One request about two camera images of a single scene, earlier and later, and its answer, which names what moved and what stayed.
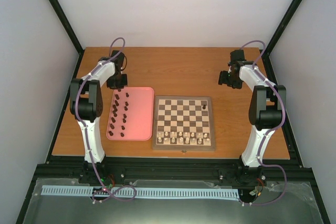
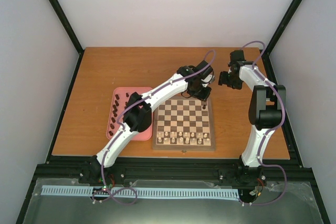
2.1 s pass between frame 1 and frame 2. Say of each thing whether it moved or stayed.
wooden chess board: stayed
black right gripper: stayed
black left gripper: moved
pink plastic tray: stayed
